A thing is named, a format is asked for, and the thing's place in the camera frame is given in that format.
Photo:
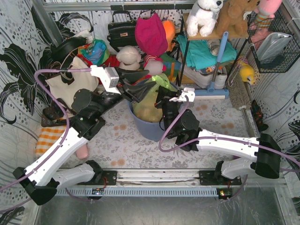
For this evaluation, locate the white sheep plush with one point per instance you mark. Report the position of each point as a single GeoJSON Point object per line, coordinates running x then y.
{"type": "Point", "coordinates": [129, 58]}

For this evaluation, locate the black orange toy figure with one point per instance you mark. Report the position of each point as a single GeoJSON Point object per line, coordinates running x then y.
{"type": "Point", "coordinates": [258, 116]}

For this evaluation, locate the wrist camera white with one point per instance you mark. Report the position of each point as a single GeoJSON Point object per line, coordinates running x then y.
{"type": "Point", "coordinates": [108, 77]}
{"type": "Point", "coordinates": [184, 95]}

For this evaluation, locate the pink plush toy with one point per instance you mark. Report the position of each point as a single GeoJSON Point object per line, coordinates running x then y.
{"type": "Point", "coordinates": [265, 14]}

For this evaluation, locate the pink rolled cloth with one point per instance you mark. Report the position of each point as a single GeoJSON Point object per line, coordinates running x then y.
{"type": "Point", "coordinates": [82, 152]}

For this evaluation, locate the pink white plush doll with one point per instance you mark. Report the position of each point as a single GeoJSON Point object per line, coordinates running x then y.
{"type": "Point", "coordinates": [154, 65]}

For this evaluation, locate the cream canvas tote bag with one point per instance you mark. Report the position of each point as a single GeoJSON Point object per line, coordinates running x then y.
{"type": "Point", "coordinates": [82, 80]}

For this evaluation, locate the white dog plush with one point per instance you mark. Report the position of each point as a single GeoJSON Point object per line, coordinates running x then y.
{"type": "Point", "coordinates": [203, 17]}

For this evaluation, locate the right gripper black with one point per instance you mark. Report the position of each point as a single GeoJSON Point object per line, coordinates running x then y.
{"type": "Point", "coordinates": [165, 99]}

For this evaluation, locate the orange plush toy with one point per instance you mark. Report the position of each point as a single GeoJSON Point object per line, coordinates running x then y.
{"type": "Point", "coordinates": [169, 27]}

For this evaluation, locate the black metal wooden shelf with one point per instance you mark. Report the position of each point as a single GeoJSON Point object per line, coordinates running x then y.
{"type": "Point", "coordinates": [183, 54]}

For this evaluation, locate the white sneaker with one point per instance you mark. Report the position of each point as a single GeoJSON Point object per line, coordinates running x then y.
{"type": "Point", "coordinates": [201, 80]}
{"type": "Point", "coordinates": [220, 78]}

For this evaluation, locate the blue trash bin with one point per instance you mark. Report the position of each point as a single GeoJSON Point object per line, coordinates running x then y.
{"type": "Point", "coordinates": [149, 130]}

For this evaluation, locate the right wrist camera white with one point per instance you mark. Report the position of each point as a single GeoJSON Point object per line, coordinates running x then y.
{"type": "Point", "coordinates": [184, 95]}

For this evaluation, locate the left white sneaker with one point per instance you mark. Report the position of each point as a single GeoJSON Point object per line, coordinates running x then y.
{"type": "Point", "coordinates": [201, 80]}

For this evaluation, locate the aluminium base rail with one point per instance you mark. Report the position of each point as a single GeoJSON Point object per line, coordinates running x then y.
{"type": "Point", "coordinates": [154, 178]}

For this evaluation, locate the orange checkered towel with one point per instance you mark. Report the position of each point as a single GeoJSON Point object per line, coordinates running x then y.
{"type": "Point", "coordinates": [47, 137]}

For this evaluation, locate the black leather handbag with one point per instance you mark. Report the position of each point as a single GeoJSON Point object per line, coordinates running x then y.
{"type": "Point", "coordinates": [121, 34]}

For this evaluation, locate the yellow duck plush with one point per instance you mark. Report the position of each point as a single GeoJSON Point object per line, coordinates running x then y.
{"type": "Point", "coordinates": [246, 72]}

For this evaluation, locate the brown teddy bear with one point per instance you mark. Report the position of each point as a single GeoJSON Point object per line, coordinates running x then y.
{"type": "Point", "coordinates": [234, 13]}

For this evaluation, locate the rainbow striped bag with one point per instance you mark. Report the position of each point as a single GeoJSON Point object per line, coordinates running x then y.
{"type": "Point", "coordinates": [172, 66]}

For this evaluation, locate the colourful printed cloth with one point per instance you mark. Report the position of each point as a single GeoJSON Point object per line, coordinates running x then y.
{"type": "Point", "coordinates": [95, 53]}

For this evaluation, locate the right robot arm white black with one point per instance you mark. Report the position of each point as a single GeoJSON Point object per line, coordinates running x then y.
{"type": "Point", "coordinates": [258, 155]}

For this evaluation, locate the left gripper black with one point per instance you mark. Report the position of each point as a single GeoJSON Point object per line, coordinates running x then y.
{"type": "Point", "coordinates": [123, 86]}

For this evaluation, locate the silver foil pouch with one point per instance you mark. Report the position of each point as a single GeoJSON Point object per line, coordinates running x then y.
{"type": "Point", "coordinates": [273, 45]}

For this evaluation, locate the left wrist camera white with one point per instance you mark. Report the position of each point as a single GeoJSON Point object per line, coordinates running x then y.
{"type": "Point", "coordinates": [108, 77]}

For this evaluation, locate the green trash bag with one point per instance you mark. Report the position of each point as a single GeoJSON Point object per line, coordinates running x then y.
{"type": "Point", "coordinates": [145, 110]}

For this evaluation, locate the right white sneaker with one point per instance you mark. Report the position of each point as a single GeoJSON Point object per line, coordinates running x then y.
{"type": "Point", "coordinates": [220, 78]}

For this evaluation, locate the black hat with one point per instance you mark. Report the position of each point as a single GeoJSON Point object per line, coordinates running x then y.
{"type": "Point", "coordinates": [60, 52]}

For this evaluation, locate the black wire basket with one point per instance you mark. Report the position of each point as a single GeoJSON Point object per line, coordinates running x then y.
{"type": "Point", "coordinates": [290, 54]}

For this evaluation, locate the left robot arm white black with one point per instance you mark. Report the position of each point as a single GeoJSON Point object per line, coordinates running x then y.
{"type": "Point", "coordinates": [42, 179]}

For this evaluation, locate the magenta cloth bag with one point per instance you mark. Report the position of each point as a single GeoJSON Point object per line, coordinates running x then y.
{"type": "Point", "coordinates": [150, 35]}

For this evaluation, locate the brown patterned sandal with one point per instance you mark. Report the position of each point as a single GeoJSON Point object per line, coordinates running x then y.
{"type": "Point", "coordinates": [53, 116]}

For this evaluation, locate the graphic print shirt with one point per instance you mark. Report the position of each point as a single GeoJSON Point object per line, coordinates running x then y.
{"type": "Point", "coordinates": [207, 70]}

